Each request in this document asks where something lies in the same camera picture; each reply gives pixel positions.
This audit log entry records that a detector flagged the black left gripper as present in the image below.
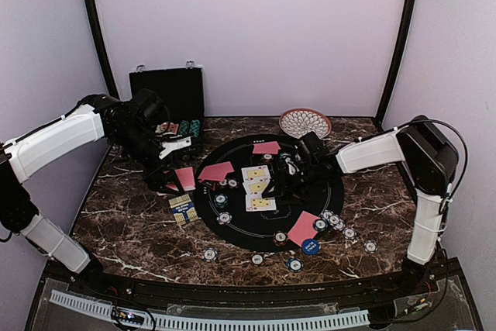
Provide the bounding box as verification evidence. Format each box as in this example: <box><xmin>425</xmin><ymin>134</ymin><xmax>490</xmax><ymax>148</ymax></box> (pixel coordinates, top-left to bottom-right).
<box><xmin>112</xmin><ymin>123</ymin><xmax>184</xmax><ymax>195</ymax></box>

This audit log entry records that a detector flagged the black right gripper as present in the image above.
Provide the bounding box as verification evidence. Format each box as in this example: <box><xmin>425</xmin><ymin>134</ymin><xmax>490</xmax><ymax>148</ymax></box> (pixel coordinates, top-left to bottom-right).
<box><xmin>262</xmin><ymin>162</ymin><xmax>322</xmax><ymax>205</ymax></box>

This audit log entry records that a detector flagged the face-up card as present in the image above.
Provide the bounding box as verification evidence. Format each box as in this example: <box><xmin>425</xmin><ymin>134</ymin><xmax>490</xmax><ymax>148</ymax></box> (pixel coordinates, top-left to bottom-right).
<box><xmin>245</xmin><ymin>195</ymin><xmax>277</xmax><ymax>212</ymax></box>
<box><xmin>243</xmin><ymin>178</ymin><xmax>270</xmax><ymax>195</ymax></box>
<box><xmin>241</xmin><ymin>165</ymin><xmax>270</xmax><ymax>181</ymax></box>

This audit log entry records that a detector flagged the red card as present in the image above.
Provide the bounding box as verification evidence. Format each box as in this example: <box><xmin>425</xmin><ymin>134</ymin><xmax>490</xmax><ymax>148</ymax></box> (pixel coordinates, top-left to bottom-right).
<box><xmin>288</xmin><ymin>211</ymin><xmax>319</xmax><ymax>247</ymax></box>
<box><xmin>253</xmin><ymin>141</ymin><xmax>281</xmax><ymax>155</ymax></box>
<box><xmin>198</xmin><ymin>161</ymin><xmax>234</xmax><ymax>181</ymax></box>

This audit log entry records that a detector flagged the red triangular all-in button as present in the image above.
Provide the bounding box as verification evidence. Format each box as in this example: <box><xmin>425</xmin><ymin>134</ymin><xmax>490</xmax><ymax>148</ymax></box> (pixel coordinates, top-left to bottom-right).
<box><xmin>202</xmin><ymin>180</ymin><xmax>218</xmax><ymax>191</ymax></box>

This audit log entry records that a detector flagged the blue small blind button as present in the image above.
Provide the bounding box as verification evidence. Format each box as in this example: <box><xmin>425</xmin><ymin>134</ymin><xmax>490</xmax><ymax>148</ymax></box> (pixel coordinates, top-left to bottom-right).
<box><xmin>301</xmin><ymin>239</ymin><xmax>320</xmax><ymax>256</ymax></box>

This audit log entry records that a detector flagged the brown white chip stack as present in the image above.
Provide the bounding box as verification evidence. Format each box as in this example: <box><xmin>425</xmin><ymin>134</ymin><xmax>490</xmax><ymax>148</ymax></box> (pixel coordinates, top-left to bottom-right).
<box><xmin>251</xmin><ymin>253</ymin><xmax>264</xmax><ymax>266</ymax></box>

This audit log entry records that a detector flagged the blue white chip stack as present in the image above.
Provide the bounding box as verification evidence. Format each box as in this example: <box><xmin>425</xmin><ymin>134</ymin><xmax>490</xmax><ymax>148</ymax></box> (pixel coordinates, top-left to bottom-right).
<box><xmin>202</xmin><ymin>247</ymin><xmax>218</xmax><ymax>262</ymax></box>

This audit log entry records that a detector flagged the red playing card deck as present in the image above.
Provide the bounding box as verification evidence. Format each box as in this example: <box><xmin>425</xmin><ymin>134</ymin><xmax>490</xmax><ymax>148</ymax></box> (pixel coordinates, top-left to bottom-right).
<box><xmin>165</xmin><ymin>167</ymin><xmax>195</xmax><ymax>193</ymax></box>

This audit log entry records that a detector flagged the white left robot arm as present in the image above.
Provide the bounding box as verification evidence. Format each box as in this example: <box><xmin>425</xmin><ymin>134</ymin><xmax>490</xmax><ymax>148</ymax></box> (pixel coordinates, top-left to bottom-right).
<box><xmin>1</xmin><ymin>89</ymin><xmax>193</xmax><ymax>297</ymax></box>

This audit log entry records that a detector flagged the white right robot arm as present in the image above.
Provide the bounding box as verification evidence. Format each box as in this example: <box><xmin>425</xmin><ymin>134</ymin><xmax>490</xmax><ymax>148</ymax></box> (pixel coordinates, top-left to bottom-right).
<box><xmin>262</xmin><ymin>116</ymin><xmax>462</xmax><ymax>265</ymax></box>

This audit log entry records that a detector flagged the gold card box base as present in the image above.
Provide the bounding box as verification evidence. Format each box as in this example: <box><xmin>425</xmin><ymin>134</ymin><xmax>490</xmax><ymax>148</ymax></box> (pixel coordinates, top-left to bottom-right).
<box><xmin>168</xmin><ymin>194</ymin><xmax>198</xmax><ymax>226</ymax></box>

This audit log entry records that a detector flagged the boxed card deck in case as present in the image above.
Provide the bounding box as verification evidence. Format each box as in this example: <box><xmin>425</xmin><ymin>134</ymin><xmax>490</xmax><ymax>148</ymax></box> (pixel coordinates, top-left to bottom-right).
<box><xmin>156</xmin><ymin>122</ymin><xmax>179</xmax><ymax>135</ymax></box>

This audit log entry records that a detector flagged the green chip row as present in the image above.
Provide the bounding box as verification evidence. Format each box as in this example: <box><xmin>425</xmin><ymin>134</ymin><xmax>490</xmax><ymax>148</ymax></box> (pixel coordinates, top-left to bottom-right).
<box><xmin>177</xmin><ymin>120</ymin><xmax>190</xmax><ymax>136</ymax></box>

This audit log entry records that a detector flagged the round black poker mat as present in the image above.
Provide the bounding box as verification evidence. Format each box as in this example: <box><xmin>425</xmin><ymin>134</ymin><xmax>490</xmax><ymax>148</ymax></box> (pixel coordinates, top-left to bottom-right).
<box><xmin>193</xmin><ymin>134</ymin><xmax>344</xmax><ymax>252</ymax></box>

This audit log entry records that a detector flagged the teal chip row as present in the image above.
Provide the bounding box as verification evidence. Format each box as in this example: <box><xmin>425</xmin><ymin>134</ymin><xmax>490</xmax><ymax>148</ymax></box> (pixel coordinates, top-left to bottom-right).
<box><xmin>189</xmin><ymin>119</ymin><xmax>202</xmax><ymax>138</ymax></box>

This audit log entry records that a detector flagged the patterned ceramic plate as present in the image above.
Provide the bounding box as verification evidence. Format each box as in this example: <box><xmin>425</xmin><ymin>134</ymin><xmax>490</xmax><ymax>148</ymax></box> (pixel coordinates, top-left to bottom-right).
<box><xmin>279</xmin><ymin>109</ymin><xmax>332</xmax><ymax>139</ymax></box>

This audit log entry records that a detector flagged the black poker chip case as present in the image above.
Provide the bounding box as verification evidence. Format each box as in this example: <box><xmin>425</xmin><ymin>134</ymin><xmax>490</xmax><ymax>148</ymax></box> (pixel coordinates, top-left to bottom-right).
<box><xmin>129</xmin><ymin>67</ymin><xmax>205</xmax><ymax>146</ymax></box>

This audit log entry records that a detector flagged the white slotted cable duct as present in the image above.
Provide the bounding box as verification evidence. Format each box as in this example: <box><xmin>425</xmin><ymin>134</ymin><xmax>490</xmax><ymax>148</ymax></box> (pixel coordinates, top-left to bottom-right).
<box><xmin>49</xmin><ymin>290</ymin><xmax>370</xmax><ymax>331</ymax></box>

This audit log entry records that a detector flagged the left black frame post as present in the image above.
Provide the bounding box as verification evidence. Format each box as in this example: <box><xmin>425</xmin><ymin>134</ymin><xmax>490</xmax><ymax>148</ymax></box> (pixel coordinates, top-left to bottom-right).
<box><xmin>84</xmin><ymin>0</ymin><xmax>120</xmax><ymax>99</ymax></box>

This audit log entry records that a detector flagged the black frame post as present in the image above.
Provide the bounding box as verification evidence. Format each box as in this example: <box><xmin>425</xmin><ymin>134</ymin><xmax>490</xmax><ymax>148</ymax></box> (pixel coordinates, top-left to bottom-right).
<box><xmin>374</xmin><ymin>0</ymin><xmax>415</xmax><ymax>129</ymax></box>
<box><xmin>84</xmin><ymin>0</ymin><xmax>120</xmax><ymax>99</ymax></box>

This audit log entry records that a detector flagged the right black frame post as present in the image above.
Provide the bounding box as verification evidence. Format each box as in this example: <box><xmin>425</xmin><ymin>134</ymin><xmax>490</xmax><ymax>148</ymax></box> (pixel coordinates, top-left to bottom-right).
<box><xmin>374</xmin><ymin>0</ymin><xmax>415</xmax><ymax>129</ymax></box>

